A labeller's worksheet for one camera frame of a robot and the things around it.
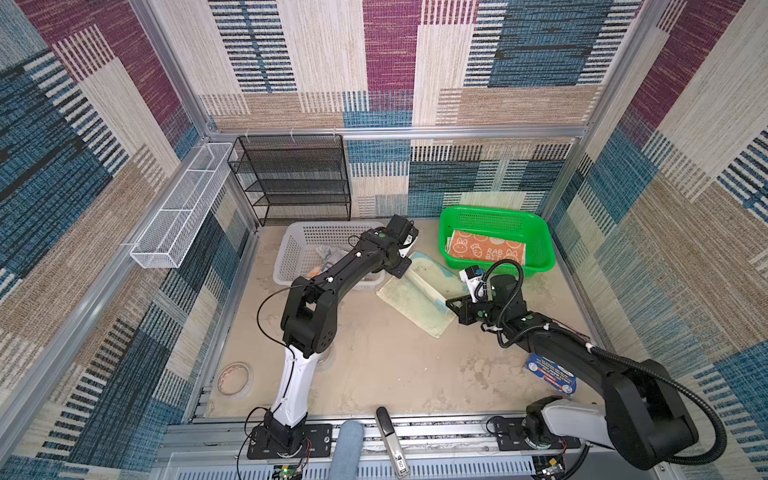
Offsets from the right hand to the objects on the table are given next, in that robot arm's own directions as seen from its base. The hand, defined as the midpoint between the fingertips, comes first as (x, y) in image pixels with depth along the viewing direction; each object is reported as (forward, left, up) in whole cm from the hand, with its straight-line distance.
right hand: (449, 307), depth 86 cm
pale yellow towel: (+7, +7, -5) cm, 11 cm away
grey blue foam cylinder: (-33, +28, -7) cm, 44 cm away
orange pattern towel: (+26, -17, -6) cm, 32 cm away
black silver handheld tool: (-32, +17, -5) cm, 36 cm away
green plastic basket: (+37, -34, -8) cm, 51 cm away
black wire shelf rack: (+48, +50, +10) cm, 70 cm away
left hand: (+16, +14, +1) cm, 22 cm away
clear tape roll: (-16, +59, -9) cm, 62 cm away
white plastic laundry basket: (+31, +46, -8) cm, 56 cm away
